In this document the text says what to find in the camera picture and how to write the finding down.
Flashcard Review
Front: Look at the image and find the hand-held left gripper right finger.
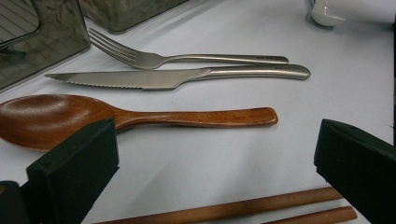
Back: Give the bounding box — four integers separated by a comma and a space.
313, 119, 396, 224

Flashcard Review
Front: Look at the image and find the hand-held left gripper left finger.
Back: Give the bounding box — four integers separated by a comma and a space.
26, 118, 120, 224

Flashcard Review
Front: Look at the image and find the wooden spoon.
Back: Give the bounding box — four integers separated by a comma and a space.
0, 93, 279, 152

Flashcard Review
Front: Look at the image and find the wooden chopstick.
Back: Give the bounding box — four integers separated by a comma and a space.
92, 186, 345, 224
264, 205, 358, 224

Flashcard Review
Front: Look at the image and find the steel table knife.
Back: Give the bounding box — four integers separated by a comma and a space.
44, 63, 312, 91

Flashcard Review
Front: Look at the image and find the clear grey plastic bin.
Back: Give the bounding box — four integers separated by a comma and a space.
78, 0, 188, 34
0, 0, 92, 91

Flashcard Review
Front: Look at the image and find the steel fork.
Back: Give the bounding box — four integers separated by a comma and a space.
88, 27, 290, 71

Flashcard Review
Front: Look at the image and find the white ceramic spoon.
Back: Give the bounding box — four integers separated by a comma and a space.
306, 0, 396, 27

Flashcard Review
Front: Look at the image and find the white table cover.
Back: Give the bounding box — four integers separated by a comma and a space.
0, 0, 396, 224

